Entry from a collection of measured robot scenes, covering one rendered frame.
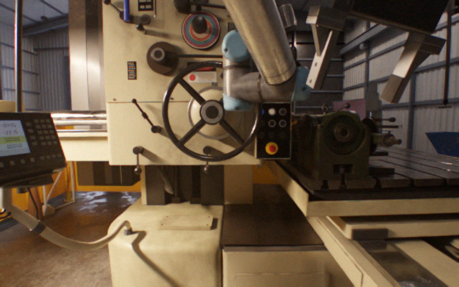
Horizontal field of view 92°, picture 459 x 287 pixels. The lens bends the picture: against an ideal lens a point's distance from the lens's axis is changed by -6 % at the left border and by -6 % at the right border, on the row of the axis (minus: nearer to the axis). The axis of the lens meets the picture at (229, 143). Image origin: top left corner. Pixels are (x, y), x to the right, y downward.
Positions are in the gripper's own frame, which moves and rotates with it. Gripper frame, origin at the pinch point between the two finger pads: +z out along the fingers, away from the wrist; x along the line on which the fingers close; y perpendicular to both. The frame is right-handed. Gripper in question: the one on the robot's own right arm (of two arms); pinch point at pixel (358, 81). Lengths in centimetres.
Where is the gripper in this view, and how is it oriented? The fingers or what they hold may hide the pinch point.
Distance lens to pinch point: 40.3
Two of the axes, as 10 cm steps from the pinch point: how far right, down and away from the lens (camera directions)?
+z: -1.7, 8.7, 4.7
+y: 1.0, 4.9, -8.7
